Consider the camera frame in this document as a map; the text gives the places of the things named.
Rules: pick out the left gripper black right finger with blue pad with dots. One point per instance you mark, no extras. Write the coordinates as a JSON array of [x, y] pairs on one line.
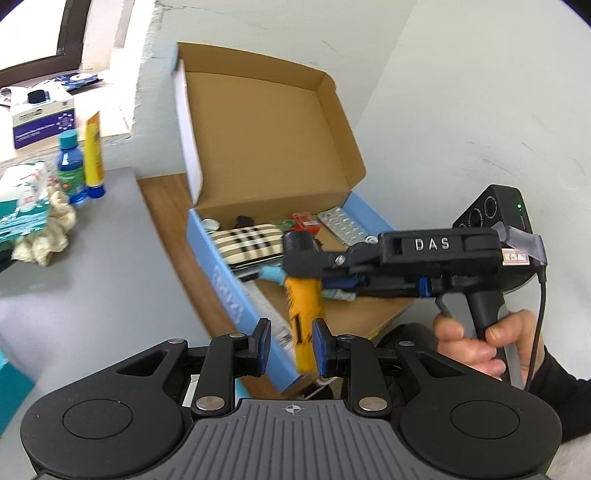
[[355, 361]]

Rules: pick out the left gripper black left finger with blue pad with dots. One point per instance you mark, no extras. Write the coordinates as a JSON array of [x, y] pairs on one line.
[[226, 359]]

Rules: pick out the blue cardboard mailer box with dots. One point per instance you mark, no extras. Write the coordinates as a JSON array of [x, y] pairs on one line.
[[265, 138]]

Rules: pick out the black sleeved forearm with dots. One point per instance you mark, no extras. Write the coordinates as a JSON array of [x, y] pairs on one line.
[[568, 396]]

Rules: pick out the person's right hand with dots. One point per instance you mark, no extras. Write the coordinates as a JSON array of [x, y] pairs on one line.
[[518, 328]]

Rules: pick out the plaid beige pouch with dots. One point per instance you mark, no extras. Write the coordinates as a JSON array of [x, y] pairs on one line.
[[247, 245]]

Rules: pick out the grey desk mat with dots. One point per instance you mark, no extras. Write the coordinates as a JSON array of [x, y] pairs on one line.
[[110, 294]]

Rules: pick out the silver pill blister pack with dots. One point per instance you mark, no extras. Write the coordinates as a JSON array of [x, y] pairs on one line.
[[344, 227]]

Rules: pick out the red black tape roll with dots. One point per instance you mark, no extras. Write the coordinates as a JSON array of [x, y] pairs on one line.
[[304, 221]]

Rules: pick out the open teal box tray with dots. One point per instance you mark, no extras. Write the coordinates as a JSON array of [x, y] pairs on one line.
[[16, 382]]

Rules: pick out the cream crumpled cloth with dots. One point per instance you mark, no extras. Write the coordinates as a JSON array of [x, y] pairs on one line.
[[39, 247]]

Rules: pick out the yellow blue upright tube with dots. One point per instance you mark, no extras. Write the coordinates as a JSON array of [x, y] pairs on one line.
[[93, 164]]

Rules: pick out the blue medicine bottle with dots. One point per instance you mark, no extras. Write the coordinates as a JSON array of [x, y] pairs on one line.
[[70, 167]]

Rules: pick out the white blue glove box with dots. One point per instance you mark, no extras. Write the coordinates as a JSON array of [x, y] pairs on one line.
[[32, 123]]

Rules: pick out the dark framed window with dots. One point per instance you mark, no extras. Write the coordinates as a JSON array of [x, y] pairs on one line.
[[39, 38]]

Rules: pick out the black tracking camera box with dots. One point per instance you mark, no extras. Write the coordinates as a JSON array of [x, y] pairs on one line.
[[502, 208]]

